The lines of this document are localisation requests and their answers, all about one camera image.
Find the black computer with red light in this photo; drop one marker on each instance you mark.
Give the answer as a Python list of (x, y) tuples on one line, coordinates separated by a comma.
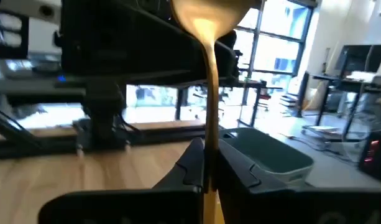
[(379, 161)]

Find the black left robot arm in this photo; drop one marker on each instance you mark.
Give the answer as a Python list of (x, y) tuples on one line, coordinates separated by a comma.
[(131, 46)]

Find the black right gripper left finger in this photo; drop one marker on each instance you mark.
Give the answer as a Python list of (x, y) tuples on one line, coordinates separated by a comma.
[(187, 177)]

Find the black computer monitor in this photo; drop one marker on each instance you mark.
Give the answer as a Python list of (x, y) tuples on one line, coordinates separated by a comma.
[(351, 57), (379, 57)]

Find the black office desk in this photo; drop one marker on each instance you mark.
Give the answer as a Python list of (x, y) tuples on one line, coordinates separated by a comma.
[(333, 77)]

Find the gold spoon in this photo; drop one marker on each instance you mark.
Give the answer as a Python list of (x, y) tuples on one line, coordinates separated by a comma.
[(212, 93)]

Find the teal plastic bin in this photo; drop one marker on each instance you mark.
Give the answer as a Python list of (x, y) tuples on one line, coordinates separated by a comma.
[(271, 155)]

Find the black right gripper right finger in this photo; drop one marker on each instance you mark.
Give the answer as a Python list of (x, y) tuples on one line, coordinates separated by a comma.
[(240, 193)]

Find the large glass window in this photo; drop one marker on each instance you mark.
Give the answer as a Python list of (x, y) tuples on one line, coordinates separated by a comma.
[(277, 53)]

